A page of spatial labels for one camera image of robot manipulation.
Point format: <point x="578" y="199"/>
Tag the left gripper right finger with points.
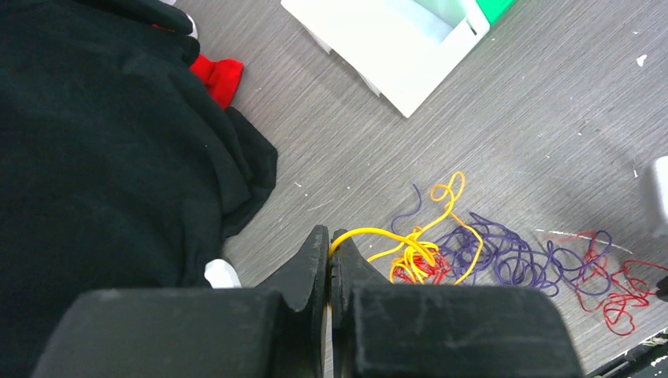
<point x="380" y="329"/>

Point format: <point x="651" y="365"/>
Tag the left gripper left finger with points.
<point x="275" y="329"/>

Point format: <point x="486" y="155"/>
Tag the black t-shirt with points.
<point x="118" y="169"/>

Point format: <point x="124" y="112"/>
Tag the red t-shirt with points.
<point x="220" y="78"/>

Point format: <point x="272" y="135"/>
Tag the white plastic bin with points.
<point x="403" y="50"/>

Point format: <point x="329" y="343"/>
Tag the green plastic bin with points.
<point x="494" y="10"/>

